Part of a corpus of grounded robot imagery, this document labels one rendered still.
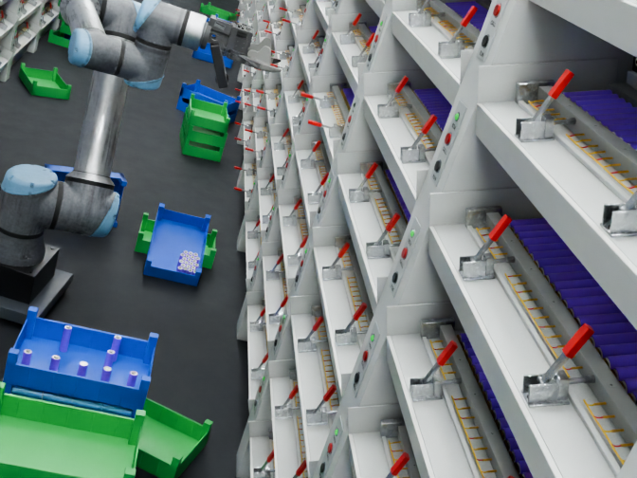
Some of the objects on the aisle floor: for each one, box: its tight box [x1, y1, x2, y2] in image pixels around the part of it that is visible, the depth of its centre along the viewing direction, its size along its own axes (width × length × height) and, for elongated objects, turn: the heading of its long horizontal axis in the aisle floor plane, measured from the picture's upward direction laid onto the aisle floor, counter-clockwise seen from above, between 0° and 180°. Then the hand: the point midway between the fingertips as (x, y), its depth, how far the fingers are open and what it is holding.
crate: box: [143, 203, 210, 286], centre depth 320 cm, size 30×20×8 cm
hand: (276, 66), depth 220 cm, fingers open, 8 cm apart
